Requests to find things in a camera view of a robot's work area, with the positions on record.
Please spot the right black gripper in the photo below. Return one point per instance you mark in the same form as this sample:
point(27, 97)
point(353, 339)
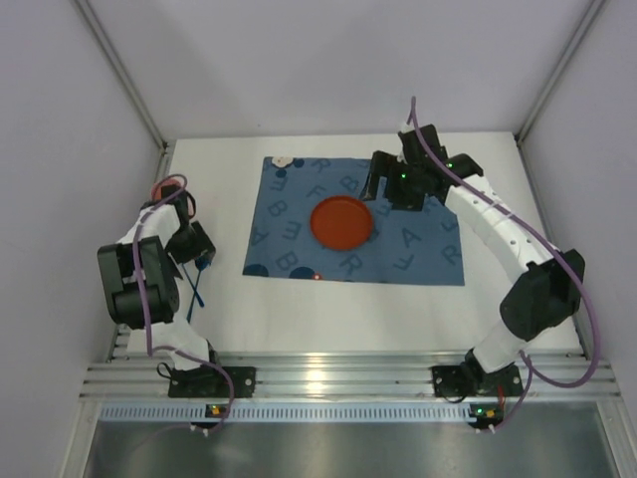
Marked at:
point(384, 175)

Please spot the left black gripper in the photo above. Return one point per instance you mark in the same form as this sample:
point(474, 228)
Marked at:
point(194, 244)

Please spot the blue plastic spoon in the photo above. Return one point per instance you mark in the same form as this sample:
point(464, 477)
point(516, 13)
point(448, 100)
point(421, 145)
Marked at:
point(200, 265)

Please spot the blue plastic fork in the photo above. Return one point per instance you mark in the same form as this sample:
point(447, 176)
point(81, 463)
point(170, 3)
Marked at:
point(193, 276)

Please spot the red round plate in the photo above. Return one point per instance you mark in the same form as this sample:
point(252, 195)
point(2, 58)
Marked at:
point(341, 223)

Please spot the blue letter-print placemat cloth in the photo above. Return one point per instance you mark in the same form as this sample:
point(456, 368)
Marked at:
point(309, 223)

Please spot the pink plastic cup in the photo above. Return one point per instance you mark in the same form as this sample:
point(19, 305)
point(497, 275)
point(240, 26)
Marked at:
point(164, 188)

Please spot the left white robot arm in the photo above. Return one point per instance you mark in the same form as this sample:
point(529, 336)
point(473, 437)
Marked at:
point(146, 282)

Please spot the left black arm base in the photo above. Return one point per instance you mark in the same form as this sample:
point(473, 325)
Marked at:
point(205, 382)

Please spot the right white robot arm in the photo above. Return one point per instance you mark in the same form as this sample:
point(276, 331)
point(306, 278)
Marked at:
point(544, 280)

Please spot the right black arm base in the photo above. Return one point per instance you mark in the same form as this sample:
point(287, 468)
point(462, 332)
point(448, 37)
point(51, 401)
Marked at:
point(455, 382)

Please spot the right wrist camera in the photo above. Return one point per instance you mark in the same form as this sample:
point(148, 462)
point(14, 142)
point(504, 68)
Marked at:
point(405, 129)

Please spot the aluminium mounting rail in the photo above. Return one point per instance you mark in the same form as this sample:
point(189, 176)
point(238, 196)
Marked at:
point(331, 376)

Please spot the perforated cable tray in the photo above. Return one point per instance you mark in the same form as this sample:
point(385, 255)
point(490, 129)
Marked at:
point(302, 412)

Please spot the right aluminium frame post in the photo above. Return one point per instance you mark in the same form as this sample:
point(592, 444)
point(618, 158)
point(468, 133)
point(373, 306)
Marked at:
point(584, 24)

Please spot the aluminium frame post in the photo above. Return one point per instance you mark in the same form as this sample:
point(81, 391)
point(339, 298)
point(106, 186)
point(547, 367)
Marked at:
point(99, 33)
point(584, 24)

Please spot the left aluminium frame post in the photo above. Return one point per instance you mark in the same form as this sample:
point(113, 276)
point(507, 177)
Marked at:
point(99, 33)

